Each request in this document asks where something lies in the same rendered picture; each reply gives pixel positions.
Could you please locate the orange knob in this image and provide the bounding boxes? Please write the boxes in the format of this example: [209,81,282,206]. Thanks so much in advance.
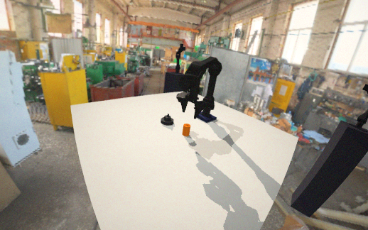
[182,124,190,136]

